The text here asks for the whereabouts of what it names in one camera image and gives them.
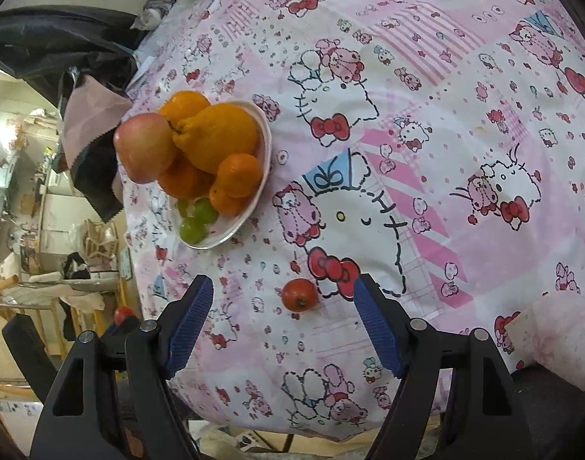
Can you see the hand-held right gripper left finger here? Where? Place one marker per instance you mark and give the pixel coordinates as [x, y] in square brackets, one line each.
[189, 326]

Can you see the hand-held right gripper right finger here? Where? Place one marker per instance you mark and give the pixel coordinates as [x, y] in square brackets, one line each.
[376, 326]

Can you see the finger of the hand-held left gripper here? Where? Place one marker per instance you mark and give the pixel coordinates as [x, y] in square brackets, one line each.
[114, 330]

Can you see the green grape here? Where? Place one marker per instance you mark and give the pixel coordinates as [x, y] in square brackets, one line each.
[192, 230]
[204, 211]

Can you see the pink strawberry-shaped plate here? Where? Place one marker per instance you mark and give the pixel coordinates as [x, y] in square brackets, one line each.
[230, 232]

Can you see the small mandarin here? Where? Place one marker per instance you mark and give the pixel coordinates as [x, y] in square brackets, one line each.
[239, 175]
[225, 203]

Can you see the red apple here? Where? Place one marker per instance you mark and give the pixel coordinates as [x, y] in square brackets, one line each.
[143, 148]

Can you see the large round orange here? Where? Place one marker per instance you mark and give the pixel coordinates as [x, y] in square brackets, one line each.
[184, 103]

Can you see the white cloth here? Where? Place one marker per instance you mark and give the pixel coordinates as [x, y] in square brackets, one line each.
[76, 297]

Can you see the black slanted bar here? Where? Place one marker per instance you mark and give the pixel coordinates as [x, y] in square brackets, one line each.
[28, 345]

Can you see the wooden rack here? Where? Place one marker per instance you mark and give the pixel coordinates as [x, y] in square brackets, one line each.
[98, 244]

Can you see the black zigzag-edged cloth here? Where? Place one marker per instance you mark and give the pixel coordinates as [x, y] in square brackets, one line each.
[98, 187]

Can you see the smooth round orange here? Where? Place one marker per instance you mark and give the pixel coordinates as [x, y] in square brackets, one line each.
[184, 179]

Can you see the bumpy knobbed orange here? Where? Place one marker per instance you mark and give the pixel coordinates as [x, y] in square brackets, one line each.
[215, 134]

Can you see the pink zigzag-edged cloth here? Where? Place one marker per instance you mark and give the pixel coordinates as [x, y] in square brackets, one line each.
[88, 124]

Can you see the pink cartoon printed tablecloth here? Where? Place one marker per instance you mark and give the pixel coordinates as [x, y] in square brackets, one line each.
[417, 105]

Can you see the glossy black bag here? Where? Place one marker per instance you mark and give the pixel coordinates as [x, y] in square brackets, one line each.
[57, 43]

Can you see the grey cloth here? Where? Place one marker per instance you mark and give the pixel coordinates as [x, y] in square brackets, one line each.
[155, 9]

